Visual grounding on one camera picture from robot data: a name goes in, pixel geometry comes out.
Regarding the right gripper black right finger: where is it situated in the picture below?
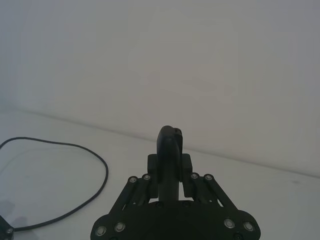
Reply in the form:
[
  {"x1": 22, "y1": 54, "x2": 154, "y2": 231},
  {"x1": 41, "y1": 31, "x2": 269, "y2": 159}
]
[{"x1": 174, "y1": 127, "x2": 261, "y2": 237}]

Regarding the thin black cable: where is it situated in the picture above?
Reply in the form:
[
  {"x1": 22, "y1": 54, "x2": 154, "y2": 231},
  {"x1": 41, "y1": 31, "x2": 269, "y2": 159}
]
[{"x1": 0, "y1": 136, "x2": 109, "y2": 231}]

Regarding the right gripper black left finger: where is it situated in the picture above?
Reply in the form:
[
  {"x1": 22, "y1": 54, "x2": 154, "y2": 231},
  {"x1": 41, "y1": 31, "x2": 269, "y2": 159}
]
[{"x1": 91, "y1": 125, "x2": 180, "y2": 237}]

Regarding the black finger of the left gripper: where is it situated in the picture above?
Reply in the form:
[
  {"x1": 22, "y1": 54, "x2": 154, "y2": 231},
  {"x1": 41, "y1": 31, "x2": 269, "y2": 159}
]
[{"x1": 0, "y1": 214, "x2": 15, "y2": 235}]

